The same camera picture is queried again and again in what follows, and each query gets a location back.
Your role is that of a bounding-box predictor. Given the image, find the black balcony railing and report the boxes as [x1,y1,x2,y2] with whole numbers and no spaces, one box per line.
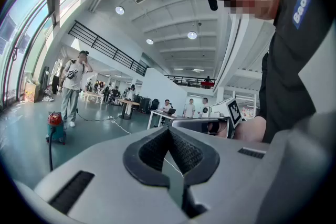
[67,20,148,77]

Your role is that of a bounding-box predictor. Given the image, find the black mezzanine railing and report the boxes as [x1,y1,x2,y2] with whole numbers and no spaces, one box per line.
[164,74,216,89]

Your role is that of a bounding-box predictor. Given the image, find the wooden pedestal table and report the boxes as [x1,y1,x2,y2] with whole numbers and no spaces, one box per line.
[115,98,141,121]

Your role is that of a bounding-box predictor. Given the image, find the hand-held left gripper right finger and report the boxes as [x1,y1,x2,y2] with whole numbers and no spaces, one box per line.
[169,126,272,224]

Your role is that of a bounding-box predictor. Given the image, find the black white hand-held device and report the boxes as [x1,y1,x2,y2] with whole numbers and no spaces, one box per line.
[64,68,79,80]

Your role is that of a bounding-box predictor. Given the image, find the black corrugated hose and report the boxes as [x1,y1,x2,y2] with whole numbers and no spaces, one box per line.
[48,125,57,173]

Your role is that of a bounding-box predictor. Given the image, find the red teal vacuum cleaner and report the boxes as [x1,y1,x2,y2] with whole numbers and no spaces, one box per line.
[45,111,67,145]

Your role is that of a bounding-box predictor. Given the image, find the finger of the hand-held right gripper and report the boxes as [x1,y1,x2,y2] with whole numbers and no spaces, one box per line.
[172,118,229,133]

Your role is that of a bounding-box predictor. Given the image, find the yellow cardboard box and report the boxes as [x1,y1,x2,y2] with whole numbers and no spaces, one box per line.
[23,81,40,103]

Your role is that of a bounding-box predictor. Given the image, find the white frame desk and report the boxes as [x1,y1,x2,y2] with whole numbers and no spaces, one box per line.
[146,109,184,131]

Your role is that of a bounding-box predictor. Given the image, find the black floor cable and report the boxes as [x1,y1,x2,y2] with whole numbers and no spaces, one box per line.
[75,107,114,123]

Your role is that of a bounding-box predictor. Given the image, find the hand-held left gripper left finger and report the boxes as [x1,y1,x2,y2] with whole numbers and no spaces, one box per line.
[14,126,190,224]

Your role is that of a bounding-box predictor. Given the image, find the light wooden table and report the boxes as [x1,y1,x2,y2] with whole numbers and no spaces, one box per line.
[82,91,105,105]

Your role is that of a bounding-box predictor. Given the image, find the person's black shirt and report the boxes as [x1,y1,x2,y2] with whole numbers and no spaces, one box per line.
[258,0,336,144]

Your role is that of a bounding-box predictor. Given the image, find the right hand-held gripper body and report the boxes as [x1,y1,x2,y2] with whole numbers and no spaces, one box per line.
[201,98,247,131]

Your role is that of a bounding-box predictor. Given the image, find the person's right forearm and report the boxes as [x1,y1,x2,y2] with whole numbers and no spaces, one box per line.
[233,115,267,143]

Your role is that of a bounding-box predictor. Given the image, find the white shelf rack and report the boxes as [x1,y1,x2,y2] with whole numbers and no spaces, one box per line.
[235,93,257,119]

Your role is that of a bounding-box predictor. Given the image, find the person's right hand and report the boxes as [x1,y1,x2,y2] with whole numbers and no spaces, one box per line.
[207,122,229,139]

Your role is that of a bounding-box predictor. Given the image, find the black equipment cases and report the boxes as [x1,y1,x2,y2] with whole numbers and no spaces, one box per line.
[138,96,152,114]

